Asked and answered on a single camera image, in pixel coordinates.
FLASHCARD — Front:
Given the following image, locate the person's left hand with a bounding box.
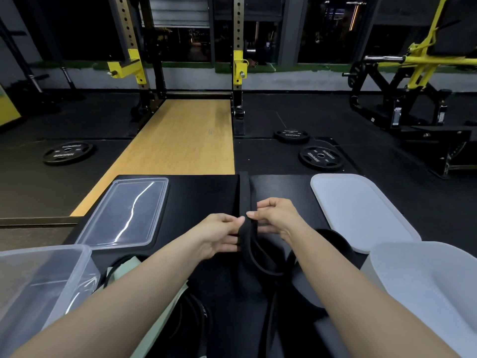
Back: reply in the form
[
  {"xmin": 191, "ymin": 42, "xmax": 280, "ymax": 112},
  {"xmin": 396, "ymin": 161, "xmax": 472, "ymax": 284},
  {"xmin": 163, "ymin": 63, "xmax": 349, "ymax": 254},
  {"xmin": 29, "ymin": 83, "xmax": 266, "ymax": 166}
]
[{"xmin": 192, "ymin": 213, "xmax": 246, "ymax": 262}]

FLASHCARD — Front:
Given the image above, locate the person's right hand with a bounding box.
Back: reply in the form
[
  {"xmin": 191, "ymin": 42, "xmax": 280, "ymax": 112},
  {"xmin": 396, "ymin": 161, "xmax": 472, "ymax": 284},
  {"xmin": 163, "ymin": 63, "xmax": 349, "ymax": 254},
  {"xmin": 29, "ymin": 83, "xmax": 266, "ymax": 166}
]
[{"xmin": 245, "ymin": 197, "xmax": 311, "ymax": 244}]

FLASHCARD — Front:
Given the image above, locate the tangle of black resistance bands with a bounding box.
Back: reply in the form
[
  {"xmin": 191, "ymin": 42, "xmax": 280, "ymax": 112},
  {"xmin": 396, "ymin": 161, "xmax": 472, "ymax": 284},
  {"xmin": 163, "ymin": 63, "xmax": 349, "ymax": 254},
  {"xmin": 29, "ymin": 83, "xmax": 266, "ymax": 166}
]
[{"xmin": 257, "ymin": 229, "xmax": 368, "ymax": 358}]

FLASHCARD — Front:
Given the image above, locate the thin black resistance band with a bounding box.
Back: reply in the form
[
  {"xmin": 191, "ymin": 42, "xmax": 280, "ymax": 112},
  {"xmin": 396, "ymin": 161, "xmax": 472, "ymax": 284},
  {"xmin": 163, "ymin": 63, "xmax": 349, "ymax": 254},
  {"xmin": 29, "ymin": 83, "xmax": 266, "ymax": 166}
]
[{"xmin": 102, "ymin": 253, "xmax": 213, "ymax": 358}]

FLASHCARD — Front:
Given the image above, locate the light green resistance band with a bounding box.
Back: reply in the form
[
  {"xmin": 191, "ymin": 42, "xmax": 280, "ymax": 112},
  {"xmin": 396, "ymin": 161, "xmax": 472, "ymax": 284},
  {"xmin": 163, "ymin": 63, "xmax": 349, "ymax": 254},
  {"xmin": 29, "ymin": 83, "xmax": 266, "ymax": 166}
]
[
  {"xmin": 130, "ymin": 281, "xmax": 191, "ymax": 358},
  {"xmin": 106, "ymin": 257, "xmax": 144, "ymax": 286}
]

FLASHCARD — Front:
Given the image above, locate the white plastic bin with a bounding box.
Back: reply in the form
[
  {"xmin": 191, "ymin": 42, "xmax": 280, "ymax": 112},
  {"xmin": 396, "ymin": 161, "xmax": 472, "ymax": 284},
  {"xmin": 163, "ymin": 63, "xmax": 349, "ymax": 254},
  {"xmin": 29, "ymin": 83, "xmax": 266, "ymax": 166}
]
[{"xmin": 359, "ymin": 241, "xmax": 477, "ymax": 358}]

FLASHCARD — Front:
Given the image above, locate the clear plastic container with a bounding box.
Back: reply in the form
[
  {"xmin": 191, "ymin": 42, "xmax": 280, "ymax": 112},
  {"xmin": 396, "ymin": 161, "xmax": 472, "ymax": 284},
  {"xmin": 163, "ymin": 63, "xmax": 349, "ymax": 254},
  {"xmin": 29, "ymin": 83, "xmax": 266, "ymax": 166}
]
[{"xmin": 0, "ymin": 244, "xmax": 102, "ymax": 358}]

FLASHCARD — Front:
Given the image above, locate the person's right forearm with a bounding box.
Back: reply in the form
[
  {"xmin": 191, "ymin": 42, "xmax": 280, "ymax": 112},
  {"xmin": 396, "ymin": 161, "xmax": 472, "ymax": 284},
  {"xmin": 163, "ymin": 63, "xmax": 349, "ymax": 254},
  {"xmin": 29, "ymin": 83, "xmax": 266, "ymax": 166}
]
[{"xmin": 289, "ymin": 225, "xmax": 461, "ymax": 358}]

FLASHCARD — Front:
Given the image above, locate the person's left forearm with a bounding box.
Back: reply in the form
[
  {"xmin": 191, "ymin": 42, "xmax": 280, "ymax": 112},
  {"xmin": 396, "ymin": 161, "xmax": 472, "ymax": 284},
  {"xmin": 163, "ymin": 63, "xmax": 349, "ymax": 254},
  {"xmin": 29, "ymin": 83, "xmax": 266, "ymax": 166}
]
[{"xmin": 11, "ymin": 231, "xmax": 209, "ymax": 358}]

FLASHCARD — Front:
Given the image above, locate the black plyo platform red side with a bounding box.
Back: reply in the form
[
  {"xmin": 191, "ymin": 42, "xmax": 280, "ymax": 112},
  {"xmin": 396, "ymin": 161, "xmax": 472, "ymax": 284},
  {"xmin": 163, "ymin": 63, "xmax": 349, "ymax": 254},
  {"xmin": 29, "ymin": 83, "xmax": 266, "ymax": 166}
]
[{"xmin": 63, "ymin": 173, "xmax": 373, "ymax": 358}]

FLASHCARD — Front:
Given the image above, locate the black weight plate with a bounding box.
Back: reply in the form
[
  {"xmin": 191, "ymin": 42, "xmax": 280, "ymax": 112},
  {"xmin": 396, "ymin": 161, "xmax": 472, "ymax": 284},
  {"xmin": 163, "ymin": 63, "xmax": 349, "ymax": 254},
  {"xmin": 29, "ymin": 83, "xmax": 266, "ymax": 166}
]
[
  {"xmin": 274, "ymin": 129, "xmax": 311, "ymax": 145},
  {"xmin": 42, "ymin": 141, "xmax": 95, "ymax": 167},
  {"xmin": 299, "ymin": 146, "xmax": 345, "ymax": 172}
]

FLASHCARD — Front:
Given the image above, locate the white plastic lid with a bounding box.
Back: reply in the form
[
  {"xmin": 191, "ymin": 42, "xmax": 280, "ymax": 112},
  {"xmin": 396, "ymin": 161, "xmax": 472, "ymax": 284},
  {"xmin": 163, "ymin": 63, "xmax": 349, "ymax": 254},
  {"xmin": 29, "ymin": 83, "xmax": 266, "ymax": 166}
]
[{"xmin": 310, "ymin": 173, "xmax": 422, "ymax": 255}]

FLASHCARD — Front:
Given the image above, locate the clear plastic lid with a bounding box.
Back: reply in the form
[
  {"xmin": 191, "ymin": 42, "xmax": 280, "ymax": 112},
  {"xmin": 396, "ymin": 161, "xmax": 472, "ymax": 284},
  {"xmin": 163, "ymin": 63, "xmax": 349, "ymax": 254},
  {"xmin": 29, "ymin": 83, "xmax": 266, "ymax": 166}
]
[{"xmin": 74, "ymin": 178, "xmax": 170, "ymax": 251}]

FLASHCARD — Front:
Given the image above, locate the wooden lifting platform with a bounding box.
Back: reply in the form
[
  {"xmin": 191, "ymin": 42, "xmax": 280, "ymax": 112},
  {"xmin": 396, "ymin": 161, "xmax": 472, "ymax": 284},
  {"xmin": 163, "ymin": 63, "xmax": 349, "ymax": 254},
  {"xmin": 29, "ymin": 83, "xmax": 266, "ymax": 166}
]
[{"xmin": 71, "ymin": 99, "xmax": 236, "ymax": 217}]

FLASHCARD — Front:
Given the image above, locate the yellow black exercise machine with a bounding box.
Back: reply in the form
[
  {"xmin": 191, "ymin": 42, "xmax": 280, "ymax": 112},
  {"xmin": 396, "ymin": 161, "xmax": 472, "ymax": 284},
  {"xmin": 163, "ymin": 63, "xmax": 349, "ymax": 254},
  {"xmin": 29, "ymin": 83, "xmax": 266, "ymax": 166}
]
[{"xmin": 342, "ymin": 0, "xmax": 477, "ymax": 179}]

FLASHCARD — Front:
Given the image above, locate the yellow black squat rack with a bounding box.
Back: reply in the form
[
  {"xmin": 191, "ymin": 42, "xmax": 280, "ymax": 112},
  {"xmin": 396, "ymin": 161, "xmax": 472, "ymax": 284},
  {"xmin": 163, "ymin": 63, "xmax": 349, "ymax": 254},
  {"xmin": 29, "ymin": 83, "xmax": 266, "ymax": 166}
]
[{"xmin": 106, "ymin": 0, "xmax": 250, "ymax": 138}]

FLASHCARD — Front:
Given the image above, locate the black upright bar holder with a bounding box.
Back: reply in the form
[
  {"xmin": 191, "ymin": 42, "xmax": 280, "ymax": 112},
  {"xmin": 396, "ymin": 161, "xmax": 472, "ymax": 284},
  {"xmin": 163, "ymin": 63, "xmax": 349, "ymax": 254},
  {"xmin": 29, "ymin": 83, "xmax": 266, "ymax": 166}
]
[{"xmin": 61, "ymin": 67, "xmax": 85, "ymax": 101}]

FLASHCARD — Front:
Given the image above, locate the grey window blind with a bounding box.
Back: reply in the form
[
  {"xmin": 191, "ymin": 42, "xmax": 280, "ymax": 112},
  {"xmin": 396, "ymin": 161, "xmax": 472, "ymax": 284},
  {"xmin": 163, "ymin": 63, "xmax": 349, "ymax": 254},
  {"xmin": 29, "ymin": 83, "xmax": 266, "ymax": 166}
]
[{"xmin": 148, "ymin": 0, "xmax": 212, "ymax": 29}]

